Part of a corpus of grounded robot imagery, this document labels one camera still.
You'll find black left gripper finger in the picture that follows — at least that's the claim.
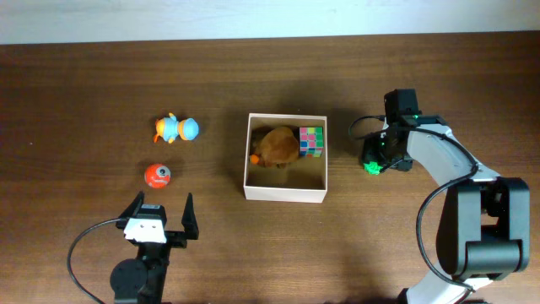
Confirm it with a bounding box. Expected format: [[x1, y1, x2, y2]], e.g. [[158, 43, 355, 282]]
[[181, 193, 199, 240], [119, 191, 144, 219]]

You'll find green round toy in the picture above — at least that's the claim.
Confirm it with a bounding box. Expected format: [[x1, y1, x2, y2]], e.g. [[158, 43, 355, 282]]
[[364, 161, 383, 175]]

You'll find colourful puzzle cube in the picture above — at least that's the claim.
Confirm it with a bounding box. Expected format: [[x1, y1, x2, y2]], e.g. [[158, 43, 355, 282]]
[[299, 127, 325, 158]]

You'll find pink cardboard box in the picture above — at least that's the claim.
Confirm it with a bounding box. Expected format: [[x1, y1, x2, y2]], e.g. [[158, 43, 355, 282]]
[[243, 113, 328, 204]]

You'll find brown plush toy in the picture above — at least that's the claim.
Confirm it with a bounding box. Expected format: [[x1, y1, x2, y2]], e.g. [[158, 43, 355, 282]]
[[249, 127, 300, 168]]

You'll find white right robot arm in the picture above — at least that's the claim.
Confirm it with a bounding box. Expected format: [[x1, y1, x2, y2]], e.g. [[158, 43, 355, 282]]
[[360, 114, 530, 304]]

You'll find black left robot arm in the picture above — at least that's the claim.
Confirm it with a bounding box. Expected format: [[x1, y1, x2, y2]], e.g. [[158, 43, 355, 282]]
[[110, 193, 199, 304]]

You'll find red ball with grey face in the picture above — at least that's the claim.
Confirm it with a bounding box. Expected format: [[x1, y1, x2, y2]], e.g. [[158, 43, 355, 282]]
[[144, 164, 171, 189]]

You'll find orange and blue duck toy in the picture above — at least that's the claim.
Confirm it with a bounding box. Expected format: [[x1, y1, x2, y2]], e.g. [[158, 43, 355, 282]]
[[153, 112, 199, 144]]

